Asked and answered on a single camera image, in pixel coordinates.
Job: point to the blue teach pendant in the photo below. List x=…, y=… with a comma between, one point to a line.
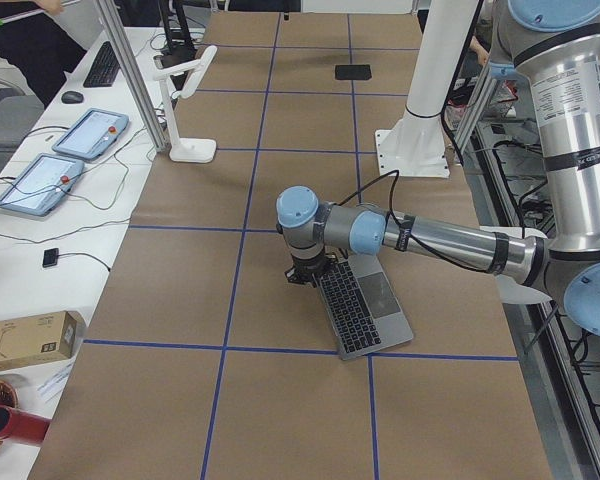
x=42, y=185
x=92, y=134

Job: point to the dark grey computer mouse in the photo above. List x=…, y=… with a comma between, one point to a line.
x=72, y=97

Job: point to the aluminium frame post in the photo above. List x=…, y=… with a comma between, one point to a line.
x=115, y=31

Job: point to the person in black clothes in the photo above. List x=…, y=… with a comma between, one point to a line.
x=38, y=47

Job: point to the grey laptop computer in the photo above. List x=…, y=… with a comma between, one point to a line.
x=362, y=307

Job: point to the near blue teach pendant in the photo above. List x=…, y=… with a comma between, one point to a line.
x=42, y=185

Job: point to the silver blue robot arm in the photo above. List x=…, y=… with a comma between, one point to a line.
x=556, y=46

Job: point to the far blue teach pendant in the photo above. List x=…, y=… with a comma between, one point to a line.
x=92, y=134

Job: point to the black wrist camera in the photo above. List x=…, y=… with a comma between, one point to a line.
x=300, y=277

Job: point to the black computer keyboard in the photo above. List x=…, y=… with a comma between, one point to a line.
x=104, y=68

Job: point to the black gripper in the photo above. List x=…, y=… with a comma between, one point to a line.
x=307, y=269

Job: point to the black folded mouse pad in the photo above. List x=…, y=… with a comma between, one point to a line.
x=353, y=72

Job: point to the brown cardboard box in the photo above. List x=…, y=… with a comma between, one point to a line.
x=38, y=339

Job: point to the small black puck device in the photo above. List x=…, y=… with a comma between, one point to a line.
x=50, y=257

